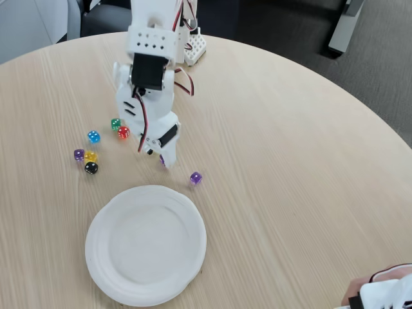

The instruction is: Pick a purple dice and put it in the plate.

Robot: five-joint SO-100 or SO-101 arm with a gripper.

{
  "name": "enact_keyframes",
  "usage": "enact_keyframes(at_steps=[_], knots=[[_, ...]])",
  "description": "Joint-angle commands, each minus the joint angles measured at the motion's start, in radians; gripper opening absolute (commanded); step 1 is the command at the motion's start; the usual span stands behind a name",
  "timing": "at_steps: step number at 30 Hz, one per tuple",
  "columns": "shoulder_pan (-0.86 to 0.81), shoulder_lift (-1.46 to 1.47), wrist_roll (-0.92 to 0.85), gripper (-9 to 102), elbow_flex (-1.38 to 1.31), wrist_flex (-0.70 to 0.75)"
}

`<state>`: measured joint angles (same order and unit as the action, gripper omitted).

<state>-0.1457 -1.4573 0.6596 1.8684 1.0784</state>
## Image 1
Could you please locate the yellow dice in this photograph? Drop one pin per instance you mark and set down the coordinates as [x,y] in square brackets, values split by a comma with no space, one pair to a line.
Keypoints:
[90,156]

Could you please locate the white leader arm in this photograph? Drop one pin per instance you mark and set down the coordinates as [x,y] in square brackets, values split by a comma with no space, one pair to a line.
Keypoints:
[383,293]

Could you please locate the purple dice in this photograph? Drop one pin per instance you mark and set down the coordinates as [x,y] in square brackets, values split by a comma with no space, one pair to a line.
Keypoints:
[162,160]
[78,154]
[196,178]

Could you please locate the grey desk leg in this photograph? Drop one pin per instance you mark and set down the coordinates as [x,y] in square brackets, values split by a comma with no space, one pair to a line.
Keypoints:
[344,29]

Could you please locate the white paper plate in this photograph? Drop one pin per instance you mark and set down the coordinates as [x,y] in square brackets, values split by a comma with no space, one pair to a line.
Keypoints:
[145,251]

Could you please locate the dark green dice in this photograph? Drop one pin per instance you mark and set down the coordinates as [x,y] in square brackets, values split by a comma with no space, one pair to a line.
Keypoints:
[115,124]

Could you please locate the blue dice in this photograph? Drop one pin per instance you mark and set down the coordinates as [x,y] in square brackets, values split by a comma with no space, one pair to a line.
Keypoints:
[93,136]

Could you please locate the person's hand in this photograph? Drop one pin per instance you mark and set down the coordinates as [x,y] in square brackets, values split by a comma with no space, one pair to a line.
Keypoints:
[353,288]

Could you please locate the red dice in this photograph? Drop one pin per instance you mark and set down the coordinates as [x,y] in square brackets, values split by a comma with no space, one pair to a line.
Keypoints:
[123,132]

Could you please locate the light grey cabinet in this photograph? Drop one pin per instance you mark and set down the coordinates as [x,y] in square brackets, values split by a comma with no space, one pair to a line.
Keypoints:
[29,25]

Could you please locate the black dice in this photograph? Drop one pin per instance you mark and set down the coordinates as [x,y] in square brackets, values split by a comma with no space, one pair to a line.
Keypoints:
[91,167]

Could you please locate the dark office chair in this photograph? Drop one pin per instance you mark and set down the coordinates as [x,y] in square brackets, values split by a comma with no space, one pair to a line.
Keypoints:
[106,21]

